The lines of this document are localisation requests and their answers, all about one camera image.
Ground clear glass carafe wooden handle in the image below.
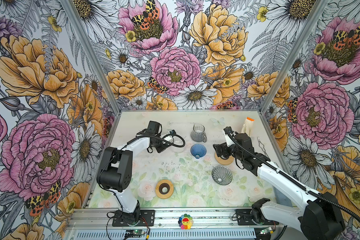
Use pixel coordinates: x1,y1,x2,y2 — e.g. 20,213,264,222
163,130,186,154

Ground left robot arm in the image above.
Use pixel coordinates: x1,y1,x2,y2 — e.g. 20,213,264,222
96,121,176,227

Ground grey ribbed glass pitcher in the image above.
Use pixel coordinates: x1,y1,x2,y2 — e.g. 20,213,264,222
190,124,208,143

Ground blue glass dripper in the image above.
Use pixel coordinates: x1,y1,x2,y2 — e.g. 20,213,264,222
190,144,207,159

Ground grey glass dripper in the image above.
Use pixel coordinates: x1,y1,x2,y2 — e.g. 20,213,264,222
211,166,233,186

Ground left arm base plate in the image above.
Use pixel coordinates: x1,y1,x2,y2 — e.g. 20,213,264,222
112,210,156,227

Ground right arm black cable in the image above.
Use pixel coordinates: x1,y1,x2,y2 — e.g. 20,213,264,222
224,127,360,240

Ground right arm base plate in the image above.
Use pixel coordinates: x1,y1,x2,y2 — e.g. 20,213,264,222
231,209,280,226

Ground metal tongs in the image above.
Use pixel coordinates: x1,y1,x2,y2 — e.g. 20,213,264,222
257,137,269,157

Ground green circuit board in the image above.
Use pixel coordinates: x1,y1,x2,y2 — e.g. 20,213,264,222
124,230,148,239

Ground colourful flower toy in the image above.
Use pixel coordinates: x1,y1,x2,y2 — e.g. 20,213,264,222
178,214,194,230

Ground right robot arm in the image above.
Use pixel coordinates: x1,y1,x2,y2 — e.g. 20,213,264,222
213,127,346,240

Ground wooden dripper ring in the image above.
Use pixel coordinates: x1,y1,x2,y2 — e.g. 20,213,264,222
214,151,235,166
155,179,175,200

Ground orange white coffee bag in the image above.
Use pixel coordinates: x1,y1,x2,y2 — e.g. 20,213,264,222
241,117,255,137

